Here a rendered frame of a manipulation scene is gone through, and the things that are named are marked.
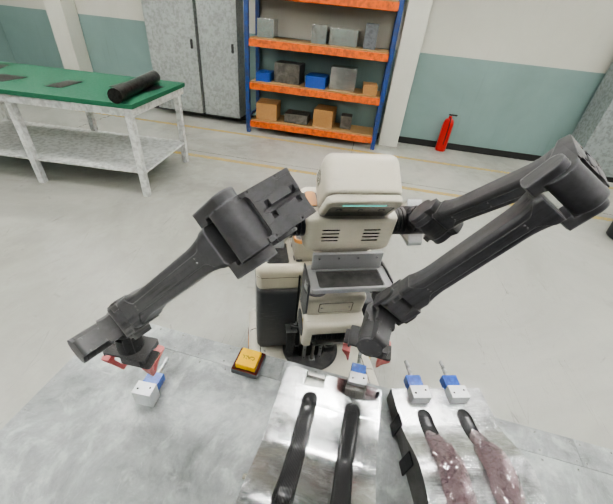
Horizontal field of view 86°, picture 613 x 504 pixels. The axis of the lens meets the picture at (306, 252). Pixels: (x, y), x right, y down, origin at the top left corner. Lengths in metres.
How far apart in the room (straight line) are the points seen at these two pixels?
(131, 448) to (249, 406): 0.29
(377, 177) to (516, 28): 5.27
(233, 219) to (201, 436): 0.67
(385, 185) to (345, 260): 0.27
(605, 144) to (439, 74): 2.48
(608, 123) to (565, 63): 1.01
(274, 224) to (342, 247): 0.59
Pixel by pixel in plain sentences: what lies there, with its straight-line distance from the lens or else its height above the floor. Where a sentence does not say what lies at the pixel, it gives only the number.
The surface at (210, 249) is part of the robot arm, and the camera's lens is 0.47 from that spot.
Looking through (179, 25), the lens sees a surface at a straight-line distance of 6.21.
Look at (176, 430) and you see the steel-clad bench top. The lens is 1.00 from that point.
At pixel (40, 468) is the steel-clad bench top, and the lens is 1.07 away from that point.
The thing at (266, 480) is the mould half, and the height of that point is 0.92.
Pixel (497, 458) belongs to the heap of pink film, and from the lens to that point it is 0.96.
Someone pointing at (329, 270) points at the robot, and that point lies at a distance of 1.01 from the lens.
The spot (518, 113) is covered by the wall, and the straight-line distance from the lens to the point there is 6.29.
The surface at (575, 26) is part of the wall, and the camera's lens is 6.30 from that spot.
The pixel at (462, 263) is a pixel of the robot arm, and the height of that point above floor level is 1.32.
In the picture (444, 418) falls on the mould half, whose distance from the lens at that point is 1.02.
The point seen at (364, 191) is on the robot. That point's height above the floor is 1.32.
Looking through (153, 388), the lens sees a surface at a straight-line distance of 1.01.
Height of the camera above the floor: 1.68
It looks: 36 degrees down
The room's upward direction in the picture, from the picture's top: 6 degrees clockwise
